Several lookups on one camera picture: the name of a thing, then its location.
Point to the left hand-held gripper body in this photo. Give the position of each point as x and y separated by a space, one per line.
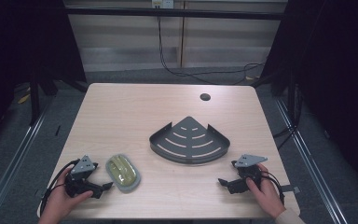
82 166

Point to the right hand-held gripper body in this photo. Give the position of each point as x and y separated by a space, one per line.
248 169

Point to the green and grey soap dish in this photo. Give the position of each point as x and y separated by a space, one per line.
123 173

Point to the black metal corner shelf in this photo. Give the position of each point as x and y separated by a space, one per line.
189 142

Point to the person's right hand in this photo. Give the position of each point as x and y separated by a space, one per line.
266 195

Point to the person's left hand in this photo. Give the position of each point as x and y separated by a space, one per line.
61 201

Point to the grey tape strip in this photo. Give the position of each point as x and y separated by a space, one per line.
291 188

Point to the black metal stand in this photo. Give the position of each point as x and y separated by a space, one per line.
34 101

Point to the black table grommet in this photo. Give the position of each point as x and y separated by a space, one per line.
205 96

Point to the yellow floor tape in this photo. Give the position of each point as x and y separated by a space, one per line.
23 99

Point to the black curtain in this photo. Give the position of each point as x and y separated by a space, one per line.
21 46
332 77

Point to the black horizontal bar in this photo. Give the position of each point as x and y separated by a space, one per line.
174 13

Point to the metal floor rail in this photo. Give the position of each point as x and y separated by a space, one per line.
12 168
310 161

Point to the white wall socket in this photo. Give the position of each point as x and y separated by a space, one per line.
162 3

